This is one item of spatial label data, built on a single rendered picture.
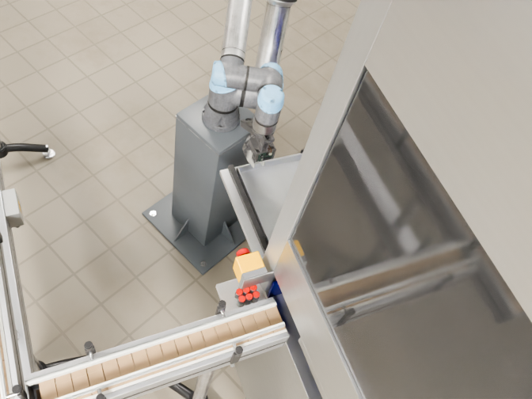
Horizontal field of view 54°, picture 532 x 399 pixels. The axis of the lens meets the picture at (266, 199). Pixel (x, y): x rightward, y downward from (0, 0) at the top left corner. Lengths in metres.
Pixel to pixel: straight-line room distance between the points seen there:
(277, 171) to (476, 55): 1.25
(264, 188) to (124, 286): 1.02
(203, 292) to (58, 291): 0.66
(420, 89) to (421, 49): 0.05
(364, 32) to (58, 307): 2.01
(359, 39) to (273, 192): 1.00
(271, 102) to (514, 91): 0.97
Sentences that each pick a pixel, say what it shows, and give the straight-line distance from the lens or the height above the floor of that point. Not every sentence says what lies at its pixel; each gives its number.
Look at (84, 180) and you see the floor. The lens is 2.86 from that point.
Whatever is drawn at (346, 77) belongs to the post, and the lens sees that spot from 0.91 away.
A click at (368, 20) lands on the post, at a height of 1.86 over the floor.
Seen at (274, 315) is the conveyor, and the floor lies 0.93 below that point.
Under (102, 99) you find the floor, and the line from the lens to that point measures 3.21.
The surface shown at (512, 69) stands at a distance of 0.64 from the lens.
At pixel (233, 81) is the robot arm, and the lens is 1.60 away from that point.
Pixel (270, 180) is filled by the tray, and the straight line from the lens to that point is 1.81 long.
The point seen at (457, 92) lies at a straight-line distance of 0.70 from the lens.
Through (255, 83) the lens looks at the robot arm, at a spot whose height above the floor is 1.23.
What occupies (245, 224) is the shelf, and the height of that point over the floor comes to 0.88.
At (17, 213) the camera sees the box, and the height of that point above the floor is 0.54.
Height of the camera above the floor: 2.34
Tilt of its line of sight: 56 degrees down
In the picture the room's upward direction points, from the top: 18 degrees clockwise
